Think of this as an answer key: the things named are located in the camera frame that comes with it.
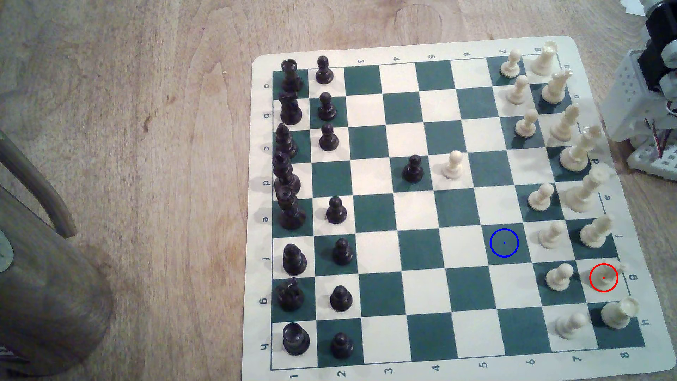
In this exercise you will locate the white knight chess piece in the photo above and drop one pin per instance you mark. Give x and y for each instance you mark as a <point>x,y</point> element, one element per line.
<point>555,89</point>
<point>604,277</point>

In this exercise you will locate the white bishop chess piece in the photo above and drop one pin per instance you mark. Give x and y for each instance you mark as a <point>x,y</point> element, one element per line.
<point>564,126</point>
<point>595,234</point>

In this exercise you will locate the black bishop chess piece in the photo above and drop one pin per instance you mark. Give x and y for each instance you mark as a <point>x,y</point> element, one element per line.
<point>294,261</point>
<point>285,144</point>

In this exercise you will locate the white king chess piece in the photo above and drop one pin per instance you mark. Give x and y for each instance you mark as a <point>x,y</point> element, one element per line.
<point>583,194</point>

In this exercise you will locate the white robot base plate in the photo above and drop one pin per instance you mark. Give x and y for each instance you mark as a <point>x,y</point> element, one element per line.
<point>656,164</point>

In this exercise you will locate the white pawn chess piece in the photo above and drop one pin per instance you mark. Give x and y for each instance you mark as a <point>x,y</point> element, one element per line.
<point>552,237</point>
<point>527,126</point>
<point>511,65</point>
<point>452,166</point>
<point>570,327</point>
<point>540,199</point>
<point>559,278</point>
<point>518,92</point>

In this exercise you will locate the white rook chess piece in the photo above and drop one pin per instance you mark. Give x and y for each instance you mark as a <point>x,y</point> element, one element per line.
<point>618,314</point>
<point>544,61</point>

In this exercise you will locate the white queen chess piece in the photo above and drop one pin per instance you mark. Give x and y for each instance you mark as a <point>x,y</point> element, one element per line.
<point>576,153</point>

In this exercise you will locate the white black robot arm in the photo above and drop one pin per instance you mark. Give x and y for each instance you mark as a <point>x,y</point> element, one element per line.
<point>629,95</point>

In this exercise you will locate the black king chess piece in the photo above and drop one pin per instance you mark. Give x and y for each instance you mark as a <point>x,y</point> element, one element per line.
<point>291,214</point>

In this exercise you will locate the white paper sheet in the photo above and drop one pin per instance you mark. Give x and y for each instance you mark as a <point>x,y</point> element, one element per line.
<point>632,6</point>

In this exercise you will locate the black queen chess piece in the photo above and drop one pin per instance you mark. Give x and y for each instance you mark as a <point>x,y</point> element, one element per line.
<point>284,177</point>

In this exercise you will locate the black pawn chess piece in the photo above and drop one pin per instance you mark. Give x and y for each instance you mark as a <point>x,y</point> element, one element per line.
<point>336,212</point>
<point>341,300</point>
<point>341,347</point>
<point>324,73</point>
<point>328,139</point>
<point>327,109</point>
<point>342,253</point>
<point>413,171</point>

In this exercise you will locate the green white chess board mat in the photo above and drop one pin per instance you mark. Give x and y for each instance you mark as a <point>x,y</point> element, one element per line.
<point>423,291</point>

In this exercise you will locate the black rook chess piece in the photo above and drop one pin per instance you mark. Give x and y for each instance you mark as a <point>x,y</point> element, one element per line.
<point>291,79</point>
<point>295,339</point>

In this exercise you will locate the black knight chess piece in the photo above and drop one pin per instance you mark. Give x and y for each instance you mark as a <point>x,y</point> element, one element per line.
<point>290,297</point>
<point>290,112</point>

